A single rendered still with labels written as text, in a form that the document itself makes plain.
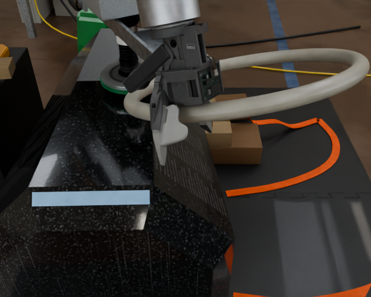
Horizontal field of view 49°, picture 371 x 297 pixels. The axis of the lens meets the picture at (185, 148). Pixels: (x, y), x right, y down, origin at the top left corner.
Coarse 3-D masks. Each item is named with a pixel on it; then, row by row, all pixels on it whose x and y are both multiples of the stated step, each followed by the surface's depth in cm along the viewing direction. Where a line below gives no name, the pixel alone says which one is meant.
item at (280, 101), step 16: (320, 48) 93; (224, 64) 105; (240, 64) 104; (256, 64) 104; (352, 64) 75; (368, 64) 72; (320, 80) 64; (336, 80) 64; (352, 80) 66; (128, 96) 82; (144, 96) 91; (256, 96) 62; (272, 96) 61; (288, 96) 61; (304, 96) 62; (320, 96) 63; (128, 112) 77; (144, 112) 70; (192, 112) 64; (208, 112) 63; (224, 112) 62; (240, 112) 62; (256, 112) 62; (272, 112) 62
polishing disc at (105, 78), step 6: (138, 60) 155; (108, 66) 152; (114, 66) 152; (102, 72) 148; (108, 72) 148; (114, 72) 148; (102, 78) 144; (108, 78) 144; (114, 78) 144; (120, 78) 144; (108, 84) 142; (114, 84) 141; (120, 84) 141; (126, 90) 141
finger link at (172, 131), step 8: (168, 112) 62; (176, 112) 61; (168, 120) 62; (176, 120) 61; (160, 128) 62; (168, 128) 62; (176, 128) 61; (184, 128) 60; (160, 136) 62; (168, 136) 61; (176, 136) 61; (184, 136) 60; (160, 144) 62; (168, 144) 62; (160, 152) 62; (160, 160) 62
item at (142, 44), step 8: (80, 0) 144; (112, 24) 129; (120, 24) 123; (120, 32) 125; (128, 32) 118; (136, 32) 128; (144, 32) 128; (128, 40) 120; (136, 40) 114; (144, 40) 124; (152, 40) 124; (160, 40) 124; (136, 48) 116; (144, 48) 111; (152, 48) 119; (144, 56) 112
